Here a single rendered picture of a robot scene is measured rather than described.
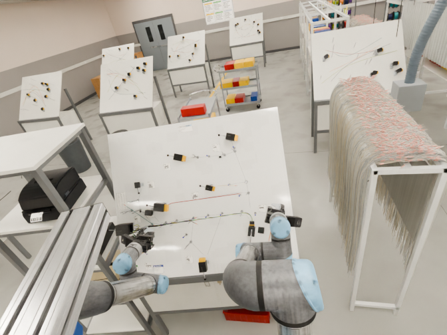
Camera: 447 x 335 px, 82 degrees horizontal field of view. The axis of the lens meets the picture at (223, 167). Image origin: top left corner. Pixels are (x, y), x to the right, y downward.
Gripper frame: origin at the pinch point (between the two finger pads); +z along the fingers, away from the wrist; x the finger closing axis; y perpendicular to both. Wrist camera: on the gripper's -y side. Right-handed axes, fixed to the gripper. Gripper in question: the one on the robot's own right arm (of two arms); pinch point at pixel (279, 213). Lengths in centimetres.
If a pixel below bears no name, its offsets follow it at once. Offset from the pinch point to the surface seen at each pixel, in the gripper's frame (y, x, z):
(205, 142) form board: 53, -29, 34
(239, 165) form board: 28.2, -19.1, 34.4
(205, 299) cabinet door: 33, 84, 53
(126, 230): 88, 35, 17
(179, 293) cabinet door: 52, 82, 47
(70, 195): 121, 20, 6
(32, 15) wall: 810, -335, 585
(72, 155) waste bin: 361, 33, 305
